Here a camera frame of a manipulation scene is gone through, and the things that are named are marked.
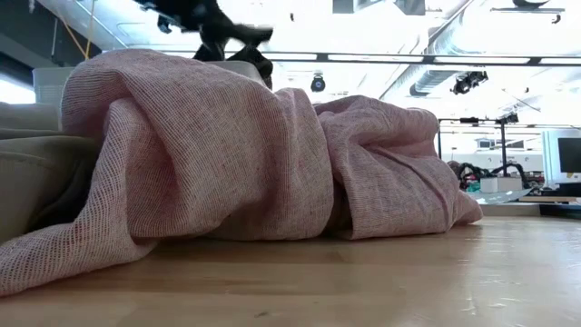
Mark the smooth dark garment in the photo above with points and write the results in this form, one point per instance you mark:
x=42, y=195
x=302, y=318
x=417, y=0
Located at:
x=256, y=63

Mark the pink woven cloth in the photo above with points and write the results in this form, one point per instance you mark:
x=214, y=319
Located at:
x=204, y=159

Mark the white perforated laundry basket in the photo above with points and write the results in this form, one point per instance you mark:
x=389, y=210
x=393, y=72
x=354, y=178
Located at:
x=50, y=86

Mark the black ceiling-hung device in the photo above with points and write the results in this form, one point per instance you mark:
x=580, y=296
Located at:
x=467, y=82

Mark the beige garment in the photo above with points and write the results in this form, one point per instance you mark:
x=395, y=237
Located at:
x=32, y=172

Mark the black background stand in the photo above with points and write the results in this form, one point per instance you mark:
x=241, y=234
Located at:
x=503, y=145

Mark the white box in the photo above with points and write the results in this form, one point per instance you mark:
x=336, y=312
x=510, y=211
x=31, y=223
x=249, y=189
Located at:
x=499, y=184

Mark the grey flat sheet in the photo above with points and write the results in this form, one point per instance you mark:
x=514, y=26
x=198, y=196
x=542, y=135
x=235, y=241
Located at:
x=499, y=197

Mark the dark background monitor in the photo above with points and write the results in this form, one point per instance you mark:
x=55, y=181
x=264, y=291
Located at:
x=569, y=154

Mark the black overhead camera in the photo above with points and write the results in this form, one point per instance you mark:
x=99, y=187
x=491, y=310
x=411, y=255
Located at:
x=318, y=83

